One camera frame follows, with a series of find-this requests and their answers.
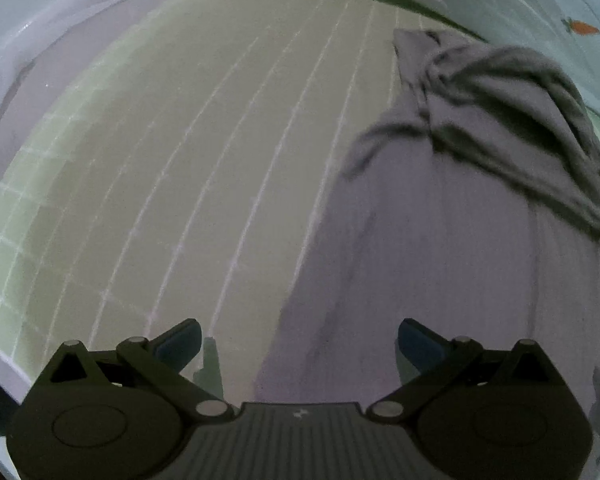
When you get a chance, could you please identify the grey zip hoodie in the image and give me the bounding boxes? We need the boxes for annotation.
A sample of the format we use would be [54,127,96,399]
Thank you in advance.
[254,27,600,461]

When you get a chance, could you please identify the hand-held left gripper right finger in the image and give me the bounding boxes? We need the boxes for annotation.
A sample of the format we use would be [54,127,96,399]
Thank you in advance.
[369,318,558,427]

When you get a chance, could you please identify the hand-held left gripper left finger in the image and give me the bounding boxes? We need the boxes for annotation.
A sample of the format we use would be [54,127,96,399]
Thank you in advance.
[42,318,235,427]

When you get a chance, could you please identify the clear plastic bag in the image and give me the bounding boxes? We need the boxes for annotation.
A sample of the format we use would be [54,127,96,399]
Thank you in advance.
[0,0,166,151]

